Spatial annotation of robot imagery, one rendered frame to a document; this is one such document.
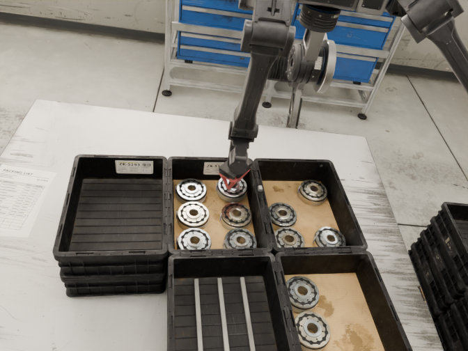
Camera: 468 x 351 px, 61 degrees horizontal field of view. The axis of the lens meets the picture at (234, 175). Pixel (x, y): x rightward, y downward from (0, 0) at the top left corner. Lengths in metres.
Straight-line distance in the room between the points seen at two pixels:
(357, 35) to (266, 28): 2.36
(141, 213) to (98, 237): 0.15
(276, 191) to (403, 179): 1.80
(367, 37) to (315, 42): 1.73
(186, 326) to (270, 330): 0.23
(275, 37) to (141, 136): 1.07
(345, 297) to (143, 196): 0.72
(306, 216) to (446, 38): 0.71
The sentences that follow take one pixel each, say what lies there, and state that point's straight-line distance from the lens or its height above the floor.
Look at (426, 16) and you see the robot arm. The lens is 1.02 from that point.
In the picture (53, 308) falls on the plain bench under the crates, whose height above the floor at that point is 0.70.
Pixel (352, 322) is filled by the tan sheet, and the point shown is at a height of 0.83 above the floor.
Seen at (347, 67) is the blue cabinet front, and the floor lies 0.43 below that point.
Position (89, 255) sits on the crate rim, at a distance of 1.14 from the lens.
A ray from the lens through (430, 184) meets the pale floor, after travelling 3.24.
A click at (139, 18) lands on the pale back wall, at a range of 4.06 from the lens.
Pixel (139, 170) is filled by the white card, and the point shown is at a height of 0.88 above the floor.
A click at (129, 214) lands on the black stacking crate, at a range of 1.35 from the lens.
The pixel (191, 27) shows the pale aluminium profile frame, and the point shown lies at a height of 0.60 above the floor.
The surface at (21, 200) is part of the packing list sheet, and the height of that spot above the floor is 0.70.
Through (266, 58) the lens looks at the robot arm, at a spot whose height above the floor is 1.44.
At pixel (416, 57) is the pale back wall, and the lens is 4.51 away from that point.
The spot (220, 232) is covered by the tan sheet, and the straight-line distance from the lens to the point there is 1.31.
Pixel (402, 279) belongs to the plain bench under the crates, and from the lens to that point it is 1.58.
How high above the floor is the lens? 1.86
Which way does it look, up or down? 44 degrees down
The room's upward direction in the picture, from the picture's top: 11 degrees clockwise
